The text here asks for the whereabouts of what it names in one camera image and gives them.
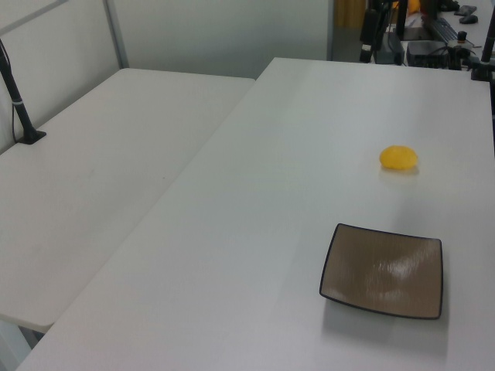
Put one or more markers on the yellow potato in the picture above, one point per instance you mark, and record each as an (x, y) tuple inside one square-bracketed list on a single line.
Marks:
[(398, 157)]

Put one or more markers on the brown square ceramic plate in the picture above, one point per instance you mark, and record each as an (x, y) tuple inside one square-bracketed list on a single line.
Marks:
[(383, 270)]

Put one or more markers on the yellow panel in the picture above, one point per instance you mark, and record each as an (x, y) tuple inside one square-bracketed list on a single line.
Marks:
[(348, 13)]

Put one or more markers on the black hanging device box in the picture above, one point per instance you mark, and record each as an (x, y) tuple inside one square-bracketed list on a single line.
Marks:
[(368, 25)]

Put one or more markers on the dark equipment case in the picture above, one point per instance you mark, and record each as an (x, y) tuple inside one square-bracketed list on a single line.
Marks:
[(427, 52)]

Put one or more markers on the black keyboard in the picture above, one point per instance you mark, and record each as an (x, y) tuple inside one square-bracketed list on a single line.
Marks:
[(441, 28)]

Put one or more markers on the emergency stop button box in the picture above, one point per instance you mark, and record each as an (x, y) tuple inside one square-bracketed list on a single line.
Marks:
[(462, 40)]

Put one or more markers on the black clamped stand pole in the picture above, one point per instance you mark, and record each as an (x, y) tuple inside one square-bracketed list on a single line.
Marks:
[(485, 54)]

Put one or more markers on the black computer mouse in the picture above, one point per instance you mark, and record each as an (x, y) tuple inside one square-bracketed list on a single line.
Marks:
[(468, 17)]

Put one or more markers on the grey metal partition post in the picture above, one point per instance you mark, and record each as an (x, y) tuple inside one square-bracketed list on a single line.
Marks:
[(117, 35)]

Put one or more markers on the black vertical stand post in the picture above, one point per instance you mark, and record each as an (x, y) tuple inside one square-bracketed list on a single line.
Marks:
[(402, 19)]

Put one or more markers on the black camera stand pole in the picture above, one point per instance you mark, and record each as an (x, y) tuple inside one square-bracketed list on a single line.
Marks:
[(19, 108)]

